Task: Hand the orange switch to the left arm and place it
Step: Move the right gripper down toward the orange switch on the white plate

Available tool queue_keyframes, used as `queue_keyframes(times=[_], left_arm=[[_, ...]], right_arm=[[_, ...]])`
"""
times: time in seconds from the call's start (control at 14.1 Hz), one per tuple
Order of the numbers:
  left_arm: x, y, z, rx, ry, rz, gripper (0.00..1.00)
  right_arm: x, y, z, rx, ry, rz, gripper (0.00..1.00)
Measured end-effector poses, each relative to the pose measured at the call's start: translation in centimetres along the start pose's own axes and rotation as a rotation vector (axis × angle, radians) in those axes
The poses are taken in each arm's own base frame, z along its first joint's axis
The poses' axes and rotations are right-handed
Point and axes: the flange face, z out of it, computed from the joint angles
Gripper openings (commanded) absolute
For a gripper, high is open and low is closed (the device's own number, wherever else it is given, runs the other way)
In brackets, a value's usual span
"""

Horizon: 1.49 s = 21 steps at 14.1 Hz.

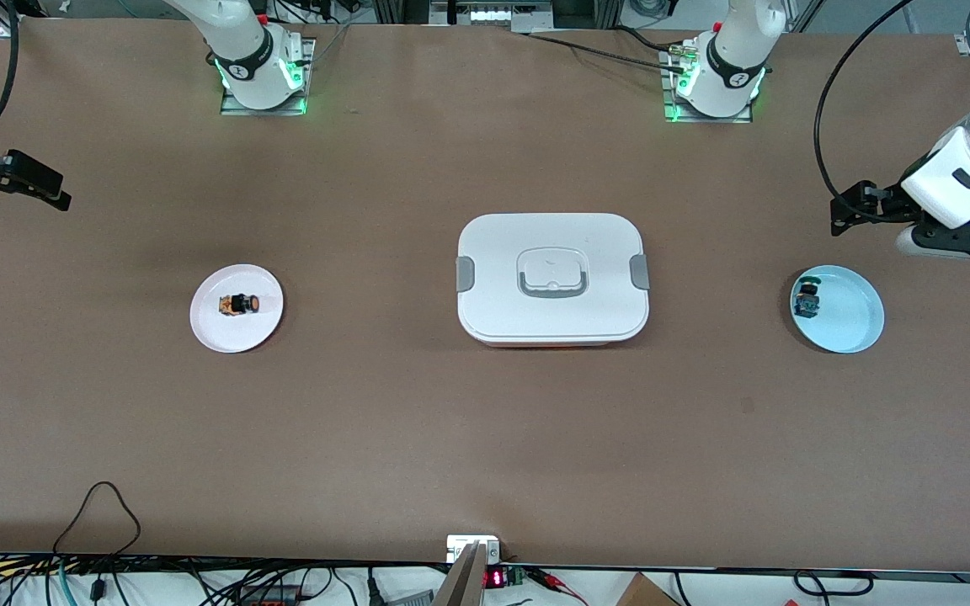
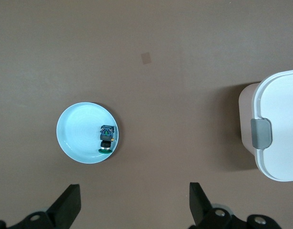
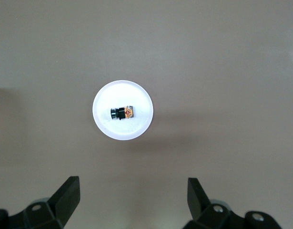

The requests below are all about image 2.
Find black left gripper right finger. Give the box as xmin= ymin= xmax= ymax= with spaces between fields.
xmin=188 ymin=182 xmax=283 ymax=229

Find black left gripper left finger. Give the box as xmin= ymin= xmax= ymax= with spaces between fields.
xmin=0 ymin=184 xmax=81 ymax=229

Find white lidded box grey latches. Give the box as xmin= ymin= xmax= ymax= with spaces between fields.
xmin=238 ymin=69 xmax=293 ymax=183

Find light blue round plate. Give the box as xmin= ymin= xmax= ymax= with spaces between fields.
xmin=56 ymin=102 xmax=119 ymax=165

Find brown tape patch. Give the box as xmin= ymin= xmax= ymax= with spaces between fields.
xmin=140 ymin=52 xmax=153 ymax=66

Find green push button switch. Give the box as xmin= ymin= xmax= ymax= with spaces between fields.
xmin=98 ymin=124 xmax=116 ymax=155

